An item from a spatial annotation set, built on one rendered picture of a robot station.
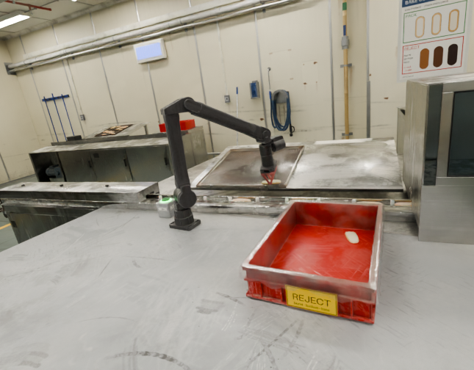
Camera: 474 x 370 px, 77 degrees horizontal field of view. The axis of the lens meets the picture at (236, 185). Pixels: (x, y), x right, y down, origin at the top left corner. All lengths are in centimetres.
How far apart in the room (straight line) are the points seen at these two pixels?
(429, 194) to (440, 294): 31
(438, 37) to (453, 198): 117
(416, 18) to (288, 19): 323
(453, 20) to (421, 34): 15
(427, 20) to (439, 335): 164
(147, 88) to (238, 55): 199
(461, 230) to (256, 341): 71
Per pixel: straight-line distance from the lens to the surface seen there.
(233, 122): 130
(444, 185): 106
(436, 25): 207
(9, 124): 881
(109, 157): 488
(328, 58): 495
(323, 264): 96
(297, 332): 76
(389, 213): 123
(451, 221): 111
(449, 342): 79
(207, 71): 555
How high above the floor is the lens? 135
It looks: 17 degrees down
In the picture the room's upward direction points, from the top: 8 degrees counter-clockwise
